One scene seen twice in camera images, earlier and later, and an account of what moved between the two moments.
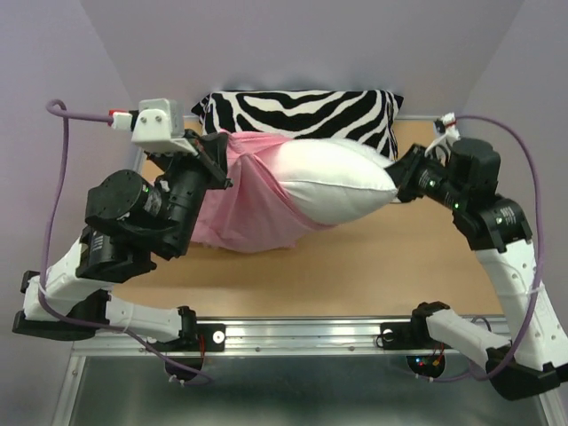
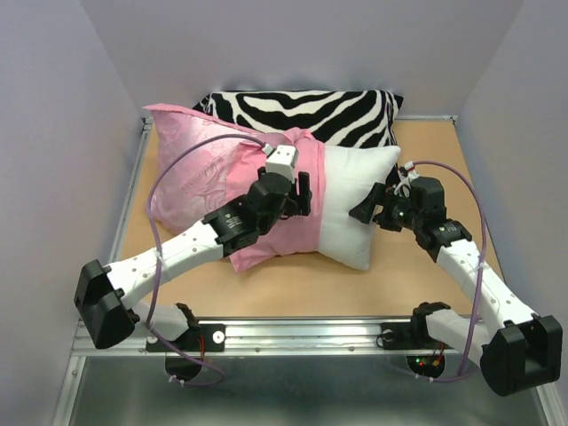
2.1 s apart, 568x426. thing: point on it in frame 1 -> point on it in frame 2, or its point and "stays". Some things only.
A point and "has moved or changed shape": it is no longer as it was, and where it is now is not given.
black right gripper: (404, 169) -> (381, 194)
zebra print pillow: (365, 116) stays
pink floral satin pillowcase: (253, 213) has moved or changed shape
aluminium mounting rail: (295, 335) stays
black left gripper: (210, 158) -> (299, 202)
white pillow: (333, 181) has moved or changed shape
